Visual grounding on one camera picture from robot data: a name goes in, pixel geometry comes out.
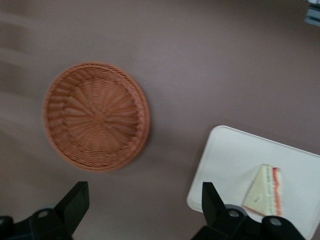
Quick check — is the white rectangular tray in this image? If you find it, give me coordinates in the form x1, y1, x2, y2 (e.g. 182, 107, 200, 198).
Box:
186, 125, 320, 240

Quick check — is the triangular white sandwich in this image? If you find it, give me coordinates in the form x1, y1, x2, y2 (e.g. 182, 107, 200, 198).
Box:
241, 163, 283, 217

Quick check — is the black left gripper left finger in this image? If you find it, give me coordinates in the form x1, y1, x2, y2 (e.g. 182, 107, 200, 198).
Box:
0, 180, 90, 240

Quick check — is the round brown wicker basket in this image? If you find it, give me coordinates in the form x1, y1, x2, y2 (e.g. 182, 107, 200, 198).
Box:
42, 61, 151, 174

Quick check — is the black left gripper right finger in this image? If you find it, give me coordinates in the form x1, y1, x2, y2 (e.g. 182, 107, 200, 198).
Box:
189, 181, 307, 240

